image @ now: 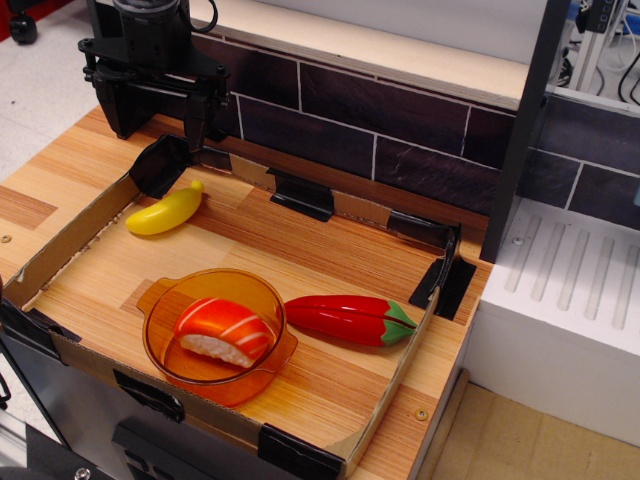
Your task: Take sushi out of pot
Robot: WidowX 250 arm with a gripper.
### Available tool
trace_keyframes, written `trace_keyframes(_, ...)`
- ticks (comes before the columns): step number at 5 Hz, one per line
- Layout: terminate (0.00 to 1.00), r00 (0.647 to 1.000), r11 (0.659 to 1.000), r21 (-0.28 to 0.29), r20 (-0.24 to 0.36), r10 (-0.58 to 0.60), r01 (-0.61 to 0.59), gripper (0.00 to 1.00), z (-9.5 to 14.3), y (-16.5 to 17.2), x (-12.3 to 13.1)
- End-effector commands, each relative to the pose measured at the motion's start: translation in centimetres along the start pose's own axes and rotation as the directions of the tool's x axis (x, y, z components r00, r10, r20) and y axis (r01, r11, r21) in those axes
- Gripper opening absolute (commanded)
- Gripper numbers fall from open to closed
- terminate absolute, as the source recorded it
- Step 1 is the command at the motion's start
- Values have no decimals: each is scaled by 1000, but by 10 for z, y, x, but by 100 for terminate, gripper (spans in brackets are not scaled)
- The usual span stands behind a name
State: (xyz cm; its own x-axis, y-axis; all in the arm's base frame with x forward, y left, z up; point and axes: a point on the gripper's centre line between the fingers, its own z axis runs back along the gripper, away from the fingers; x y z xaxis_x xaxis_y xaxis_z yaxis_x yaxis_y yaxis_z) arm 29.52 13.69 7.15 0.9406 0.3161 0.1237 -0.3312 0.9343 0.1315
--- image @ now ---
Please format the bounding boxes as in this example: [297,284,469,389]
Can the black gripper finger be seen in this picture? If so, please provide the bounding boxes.
[183,93,209,154]
[93,74,156,139]

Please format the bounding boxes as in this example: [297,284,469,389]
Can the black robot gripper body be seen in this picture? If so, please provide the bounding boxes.
[78,1,230,98]

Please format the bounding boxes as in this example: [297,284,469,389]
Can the salmon nigiri sushi toy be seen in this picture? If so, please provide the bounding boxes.
[173,298,275,368]

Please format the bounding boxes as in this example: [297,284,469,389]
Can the orange transparent plastic pot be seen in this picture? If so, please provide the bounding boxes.
[137,269,298,407]

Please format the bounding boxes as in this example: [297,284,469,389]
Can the cardboard fence with black tape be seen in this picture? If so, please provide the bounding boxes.
[1,134,473,479]

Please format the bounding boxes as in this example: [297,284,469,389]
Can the yellow toy banana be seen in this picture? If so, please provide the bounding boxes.
[125,180,204,236]

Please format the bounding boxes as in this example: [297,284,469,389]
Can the black caster wheel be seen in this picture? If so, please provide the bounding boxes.
[9,12,38,45]

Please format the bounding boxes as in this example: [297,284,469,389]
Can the light wooden shelf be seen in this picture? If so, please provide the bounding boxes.
[210,1,529,111]

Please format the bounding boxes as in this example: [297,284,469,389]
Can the red toy chili pepper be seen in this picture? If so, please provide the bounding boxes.
[285,295,418,347]

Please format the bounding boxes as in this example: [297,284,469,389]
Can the white ridged drainboard counter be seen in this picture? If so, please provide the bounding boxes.
[463,200,639,445]

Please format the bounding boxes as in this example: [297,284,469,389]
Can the dark grey vertical post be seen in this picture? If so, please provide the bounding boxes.
[480,1,570,263]

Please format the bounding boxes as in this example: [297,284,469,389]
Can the aluminium frame with cables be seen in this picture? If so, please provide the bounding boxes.
[546,1,639,115]

